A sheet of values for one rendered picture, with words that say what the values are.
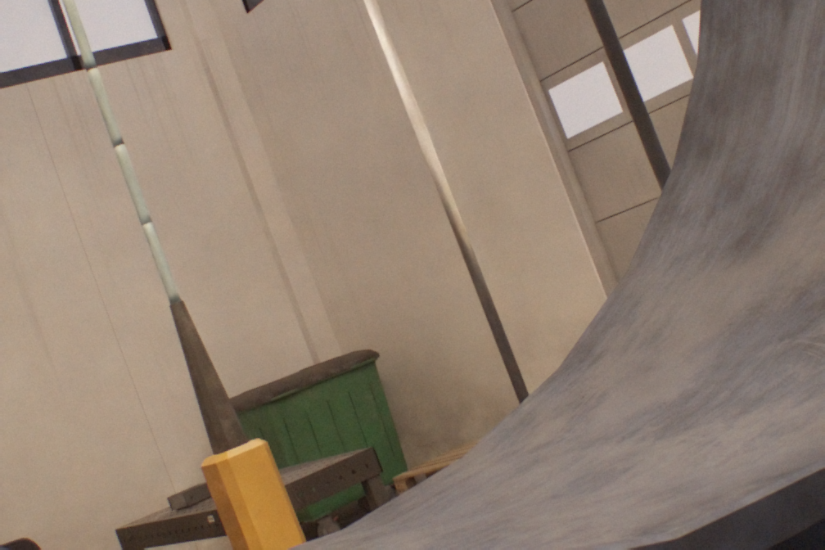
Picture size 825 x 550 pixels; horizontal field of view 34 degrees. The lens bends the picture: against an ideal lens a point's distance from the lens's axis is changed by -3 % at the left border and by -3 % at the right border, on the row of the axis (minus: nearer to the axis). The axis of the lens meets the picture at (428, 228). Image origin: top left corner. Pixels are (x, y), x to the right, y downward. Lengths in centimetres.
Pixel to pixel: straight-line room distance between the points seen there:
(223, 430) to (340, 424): 1004
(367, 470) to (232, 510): 687
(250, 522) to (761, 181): 75
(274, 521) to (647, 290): 56
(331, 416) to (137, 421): 175
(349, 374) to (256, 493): 1015
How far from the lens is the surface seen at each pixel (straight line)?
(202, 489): 955
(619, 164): 1008
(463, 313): 1165
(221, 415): 180
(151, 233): 183
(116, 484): 1222
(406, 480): 1071
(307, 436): 1166
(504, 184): 1085
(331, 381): 1182
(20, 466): 1194
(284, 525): 181
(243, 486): 178
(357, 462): 862
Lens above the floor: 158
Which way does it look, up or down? 3 degrees up
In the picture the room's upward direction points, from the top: 21 degrees counter-clockwise
